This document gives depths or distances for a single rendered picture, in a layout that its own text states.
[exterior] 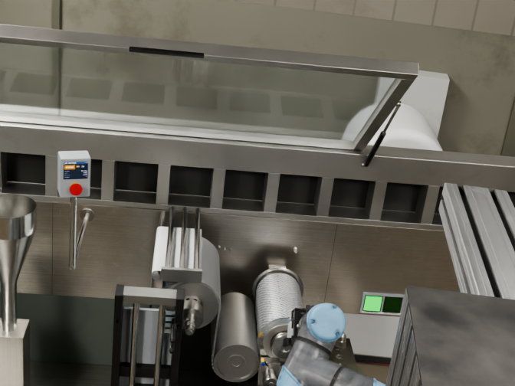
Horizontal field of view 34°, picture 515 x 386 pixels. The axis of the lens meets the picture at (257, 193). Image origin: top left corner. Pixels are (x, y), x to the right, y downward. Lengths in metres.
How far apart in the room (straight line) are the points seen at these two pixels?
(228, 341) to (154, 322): 0.25
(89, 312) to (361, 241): 0.83
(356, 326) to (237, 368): 2.04
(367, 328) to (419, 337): 3.39
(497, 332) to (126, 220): 1.63
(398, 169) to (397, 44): 2.08
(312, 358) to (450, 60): 2.98
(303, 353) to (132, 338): 0.53
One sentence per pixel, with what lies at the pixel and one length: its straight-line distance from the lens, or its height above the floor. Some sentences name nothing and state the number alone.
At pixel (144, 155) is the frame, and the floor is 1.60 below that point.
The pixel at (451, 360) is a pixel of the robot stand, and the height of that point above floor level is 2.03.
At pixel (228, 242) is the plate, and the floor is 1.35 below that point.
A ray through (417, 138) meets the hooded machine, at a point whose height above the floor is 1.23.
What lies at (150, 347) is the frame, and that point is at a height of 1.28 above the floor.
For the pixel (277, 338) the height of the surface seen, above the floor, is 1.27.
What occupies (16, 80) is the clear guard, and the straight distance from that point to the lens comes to 2.10.
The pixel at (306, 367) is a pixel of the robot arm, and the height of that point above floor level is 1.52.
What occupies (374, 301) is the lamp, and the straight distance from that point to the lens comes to 2.55.
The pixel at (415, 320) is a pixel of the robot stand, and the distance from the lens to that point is 0.88.
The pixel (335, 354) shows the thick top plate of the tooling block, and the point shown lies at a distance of 2.58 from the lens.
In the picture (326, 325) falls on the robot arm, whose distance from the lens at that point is 1.65.
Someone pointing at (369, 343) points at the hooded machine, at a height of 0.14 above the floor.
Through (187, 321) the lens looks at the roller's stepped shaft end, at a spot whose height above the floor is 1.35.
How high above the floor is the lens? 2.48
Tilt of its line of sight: 24 degrees down
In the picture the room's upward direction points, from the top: 7 degrees clockwise
